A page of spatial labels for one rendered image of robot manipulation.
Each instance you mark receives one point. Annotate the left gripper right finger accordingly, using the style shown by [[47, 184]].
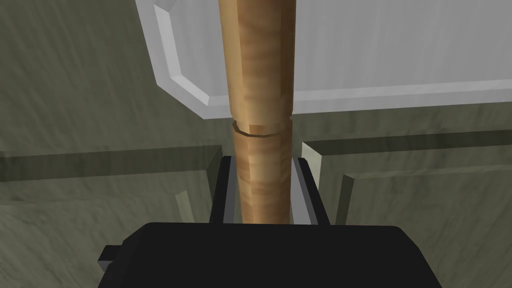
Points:
[[306, 196]]

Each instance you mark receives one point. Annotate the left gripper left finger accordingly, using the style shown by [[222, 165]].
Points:
[[224, 192]]

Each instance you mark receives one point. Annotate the pale grey panelled door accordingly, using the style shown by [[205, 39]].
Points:
[[380, 52]]

